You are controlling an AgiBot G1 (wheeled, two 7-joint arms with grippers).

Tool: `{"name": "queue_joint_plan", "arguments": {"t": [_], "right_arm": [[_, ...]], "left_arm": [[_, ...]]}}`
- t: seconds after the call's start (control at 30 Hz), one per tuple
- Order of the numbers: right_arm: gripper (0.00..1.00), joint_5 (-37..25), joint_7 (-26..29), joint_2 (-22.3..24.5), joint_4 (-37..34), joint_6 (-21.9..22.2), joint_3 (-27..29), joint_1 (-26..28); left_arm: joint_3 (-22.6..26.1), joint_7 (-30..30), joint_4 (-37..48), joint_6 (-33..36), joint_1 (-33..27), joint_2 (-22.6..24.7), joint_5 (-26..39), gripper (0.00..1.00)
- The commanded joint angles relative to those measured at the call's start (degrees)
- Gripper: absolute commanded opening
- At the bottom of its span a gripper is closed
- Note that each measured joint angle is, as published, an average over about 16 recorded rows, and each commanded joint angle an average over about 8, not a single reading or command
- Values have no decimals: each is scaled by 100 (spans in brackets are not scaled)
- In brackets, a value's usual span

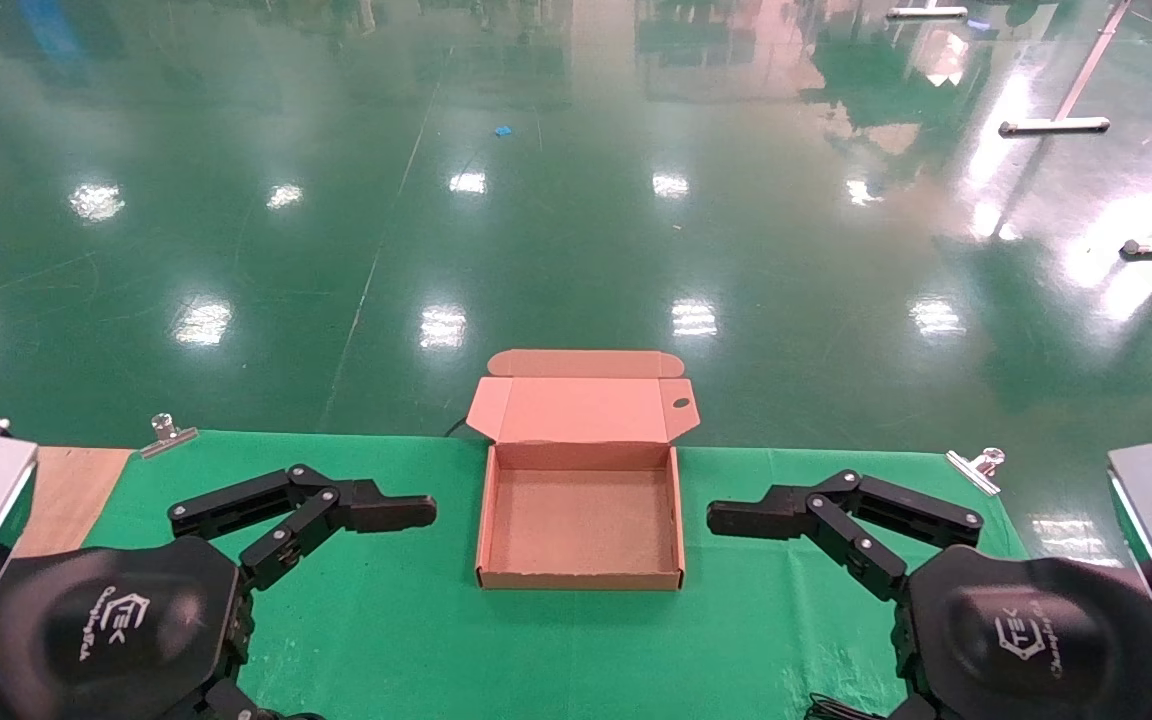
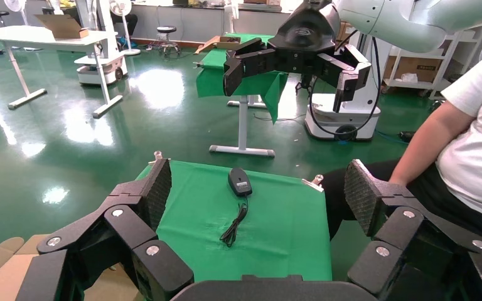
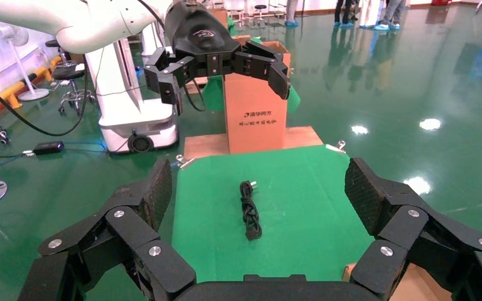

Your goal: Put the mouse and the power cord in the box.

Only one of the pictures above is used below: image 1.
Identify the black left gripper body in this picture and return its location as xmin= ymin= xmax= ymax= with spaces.
xmin=0 ymin=537 xmax=262 ymax=720

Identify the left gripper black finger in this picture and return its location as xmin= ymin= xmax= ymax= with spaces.
xmin=239 ymin=490 xmax=437 ymax=591
xmin=168 ymin=465 xmax=437 ymax=541

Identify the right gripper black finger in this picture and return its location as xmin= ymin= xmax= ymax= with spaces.
xmin=708 ymin=498 xmax=907 ymax=601
xmin=708 ymin=470 xmax=984 ymax=548

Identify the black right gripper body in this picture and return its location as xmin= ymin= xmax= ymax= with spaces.
xmin=891 ymin=545 xmax=1152 ymax=720

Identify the open brown cardboard box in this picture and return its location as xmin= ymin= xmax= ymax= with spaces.
xmin=466 ymin=348 xmax=702 ymax=591

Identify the metal cloth clip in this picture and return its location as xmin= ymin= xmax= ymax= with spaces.
xmin=944 ymin=448 xmax=1007 ymax=497
xmin=139 ymin=413 xmax=199 ymax=459

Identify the green table cloth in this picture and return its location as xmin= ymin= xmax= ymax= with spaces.
xmin=81 ymin=430 xmax=1032 ymax=720

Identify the thin black cable loop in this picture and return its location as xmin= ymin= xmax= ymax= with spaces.
xmin=804 ymin=693 xmax=882 ymax=720

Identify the white stand with slanted post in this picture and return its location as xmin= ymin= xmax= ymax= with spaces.
xmin=998 ymin=0 xmax=1134 ymax=137

